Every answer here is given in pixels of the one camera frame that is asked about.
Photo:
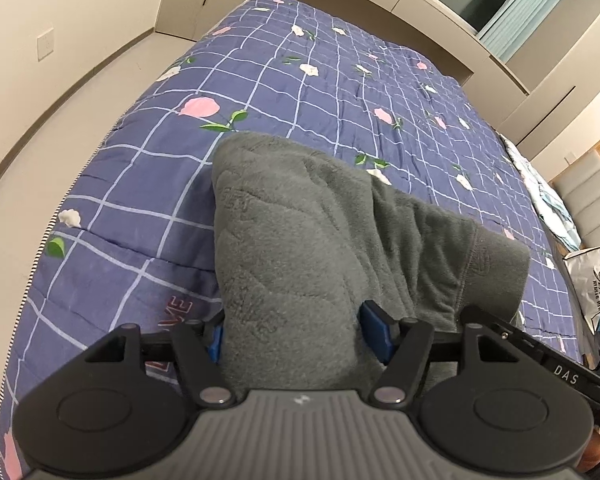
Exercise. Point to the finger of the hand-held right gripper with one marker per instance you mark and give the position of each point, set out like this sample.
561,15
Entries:
480,316

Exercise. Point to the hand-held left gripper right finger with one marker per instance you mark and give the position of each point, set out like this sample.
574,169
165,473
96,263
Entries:
376,331

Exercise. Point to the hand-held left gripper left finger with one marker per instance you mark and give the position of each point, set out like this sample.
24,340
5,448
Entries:
215,346

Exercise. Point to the grey fleece pants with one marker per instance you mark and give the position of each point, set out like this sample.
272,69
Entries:
305,235

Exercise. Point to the white plastic shopping bag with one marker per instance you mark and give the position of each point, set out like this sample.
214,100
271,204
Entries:
597,280

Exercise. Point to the blue white printed cloth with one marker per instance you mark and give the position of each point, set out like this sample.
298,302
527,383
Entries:
545,195

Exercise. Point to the grey padded wooden headboard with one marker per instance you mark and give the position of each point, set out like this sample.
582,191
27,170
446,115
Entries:
592,200

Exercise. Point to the blue checked floral quilt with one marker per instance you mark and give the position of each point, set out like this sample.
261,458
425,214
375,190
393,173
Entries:
290,85

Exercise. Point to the light blue curtain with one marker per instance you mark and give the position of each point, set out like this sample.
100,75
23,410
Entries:
535,10

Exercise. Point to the white wall socket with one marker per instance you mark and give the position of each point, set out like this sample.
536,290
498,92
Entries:
44,42

